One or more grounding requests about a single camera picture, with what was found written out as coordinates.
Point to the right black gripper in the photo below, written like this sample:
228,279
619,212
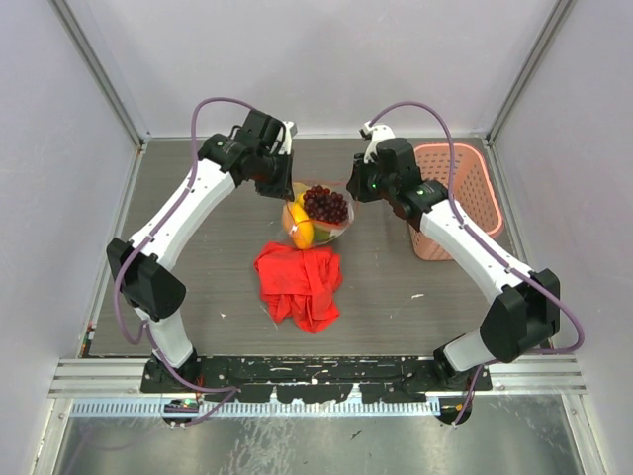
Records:
356,185

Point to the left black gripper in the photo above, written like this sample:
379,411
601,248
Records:
282,188

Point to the yellow lemon toy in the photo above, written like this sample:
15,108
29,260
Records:
300,198

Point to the dark purple grapes toy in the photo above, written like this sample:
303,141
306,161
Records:
324,205

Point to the clear zip bag orange zipper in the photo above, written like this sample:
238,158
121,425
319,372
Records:
300,187

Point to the pink plastic basket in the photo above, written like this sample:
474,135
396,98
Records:
473,190

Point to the watermelon slice toy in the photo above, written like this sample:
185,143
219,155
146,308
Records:
323,234

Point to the orange mango toy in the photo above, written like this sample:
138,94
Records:
301,228

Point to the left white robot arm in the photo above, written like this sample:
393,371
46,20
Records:
142,265

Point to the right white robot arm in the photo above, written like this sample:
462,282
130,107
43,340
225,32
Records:
523,312

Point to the red crumpled cloth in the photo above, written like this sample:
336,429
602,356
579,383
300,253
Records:
299,285

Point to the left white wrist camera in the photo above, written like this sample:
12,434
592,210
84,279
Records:
285,137

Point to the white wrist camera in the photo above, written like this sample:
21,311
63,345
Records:
374,134
285,137

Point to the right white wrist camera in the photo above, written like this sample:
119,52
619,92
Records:
374,134

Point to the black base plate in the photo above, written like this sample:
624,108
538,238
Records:
258,379

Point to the slotted cable duct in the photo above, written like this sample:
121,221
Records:
164,407

